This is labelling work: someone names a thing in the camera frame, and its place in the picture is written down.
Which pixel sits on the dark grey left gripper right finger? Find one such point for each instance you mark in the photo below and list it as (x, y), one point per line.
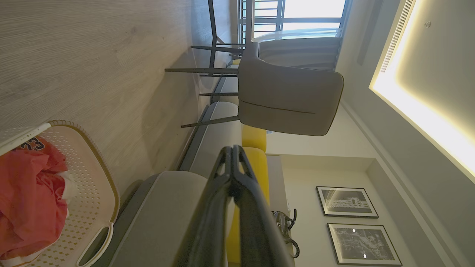
(256, 230)

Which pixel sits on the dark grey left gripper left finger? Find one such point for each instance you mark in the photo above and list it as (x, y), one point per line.
(211, 222)

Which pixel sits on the white plastic laundry basket brown rim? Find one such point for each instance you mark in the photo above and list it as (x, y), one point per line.
(89, 178)

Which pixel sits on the dark glossy handbag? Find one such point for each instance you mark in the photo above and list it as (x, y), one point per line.
(284, 224)

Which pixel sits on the large grey fabric sofa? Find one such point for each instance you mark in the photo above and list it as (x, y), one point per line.
(159, 215)

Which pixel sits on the yellow sofa cushion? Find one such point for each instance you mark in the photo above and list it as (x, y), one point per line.
(254, 138)
(259, 167)

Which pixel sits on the grey sofa section dark base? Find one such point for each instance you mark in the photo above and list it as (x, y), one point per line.
(219, 141)

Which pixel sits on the black framed monochrome picture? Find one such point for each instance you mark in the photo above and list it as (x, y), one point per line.
(347, 202)
(363, 244)

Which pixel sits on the grey upholstered chair black legs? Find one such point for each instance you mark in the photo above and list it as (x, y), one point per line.
(289, 92)

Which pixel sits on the red jersey garment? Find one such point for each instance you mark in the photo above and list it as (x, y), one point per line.
(29, 193)

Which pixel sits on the black framed window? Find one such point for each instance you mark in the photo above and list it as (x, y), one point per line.
(278, 15)

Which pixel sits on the white linear ceiling air vent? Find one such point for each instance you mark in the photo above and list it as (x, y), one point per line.
(397, 33)

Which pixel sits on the black metal table frame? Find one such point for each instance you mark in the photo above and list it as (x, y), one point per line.
(212, 29)

